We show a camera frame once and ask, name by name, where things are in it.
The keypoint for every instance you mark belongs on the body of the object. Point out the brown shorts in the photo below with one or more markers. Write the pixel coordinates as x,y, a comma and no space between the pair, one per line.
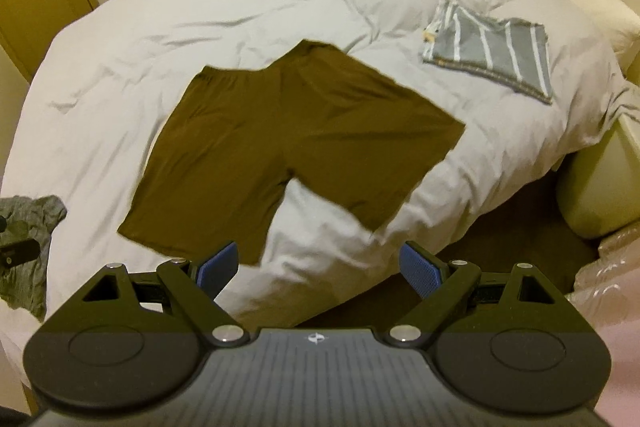
300,132

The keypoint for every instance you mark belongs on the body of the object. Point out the crumpled grey garment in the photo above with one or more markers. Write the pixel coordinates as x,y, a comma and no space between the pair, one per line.
35,217

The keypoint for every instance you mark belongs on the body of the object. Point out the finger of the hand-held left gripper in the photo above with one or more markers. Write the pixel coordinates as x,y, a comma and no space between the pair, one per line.
20,253

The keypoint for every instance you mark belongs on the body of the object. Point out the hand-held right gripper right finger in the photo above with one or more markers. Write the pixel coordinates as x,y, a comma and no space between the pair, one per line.
422,271

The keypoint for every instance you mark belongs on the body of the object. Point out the folded grey striped garment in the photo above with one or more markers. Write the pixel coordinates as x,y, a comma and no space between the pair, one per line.
495,44

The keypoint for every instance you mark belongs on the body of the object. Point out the cream bed frame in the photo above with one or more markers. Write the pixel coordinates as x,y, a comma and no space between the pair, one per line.
595,187

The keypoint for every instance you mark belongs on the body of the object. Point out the clear plastic bag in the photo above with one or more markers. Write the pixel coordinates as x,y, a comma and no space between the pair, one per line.
620,287

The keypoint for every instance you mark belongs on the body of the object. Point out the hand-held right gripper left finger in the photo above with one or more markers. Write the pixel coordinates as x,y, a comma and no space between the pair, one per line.
217,266

